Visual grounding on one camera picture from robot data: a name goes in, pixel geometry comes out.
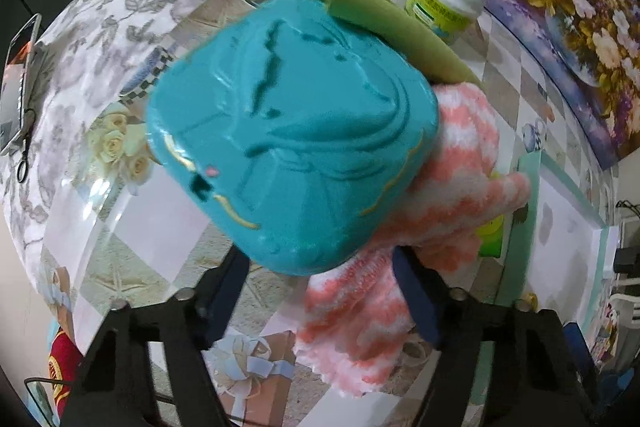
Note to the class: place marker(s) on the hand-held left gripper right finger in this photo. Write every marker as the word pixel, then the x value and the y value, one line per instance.
pixel 416 302

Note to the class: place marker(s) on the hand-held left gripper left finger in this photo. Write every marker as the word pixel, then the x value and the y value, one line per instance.
pixel 231 277

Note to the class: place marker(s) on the pink white fuzzy sock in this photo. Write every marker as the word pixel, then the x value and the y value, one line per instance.
pixel 450 187

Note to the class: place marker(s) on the clear storage bin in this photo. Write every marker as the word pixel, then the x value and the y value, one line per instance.
pixel 565 247

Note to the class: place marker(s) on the teal plastic case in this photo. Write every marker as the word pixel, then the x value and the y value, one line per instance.
pixel 300 132

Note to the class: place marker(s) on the green cloth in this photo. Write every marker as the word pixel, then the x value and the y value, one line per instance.
pixel 370 22

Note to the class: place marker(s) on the checkered printed table cover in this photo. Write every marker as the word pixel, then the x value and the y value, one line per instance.
pixel 165 227

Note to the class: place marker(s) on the yellow green packet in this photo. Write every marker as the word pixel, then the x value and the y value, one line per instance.
pixel 492 229

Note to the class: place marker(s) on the red printed bag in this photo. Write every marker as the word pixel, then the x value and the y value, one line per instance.
pixel 62 362

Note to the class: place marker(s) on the smartphone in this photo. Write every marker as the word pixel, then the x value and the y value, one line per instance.
pixel 17 87

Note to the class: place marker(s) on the grey floral tablecloth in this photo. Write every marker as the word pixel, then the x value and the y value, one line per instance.
pixel 100 7

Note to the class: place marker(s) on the floral painting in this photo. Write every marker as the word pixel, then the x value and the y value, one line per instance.
pixel 565 7

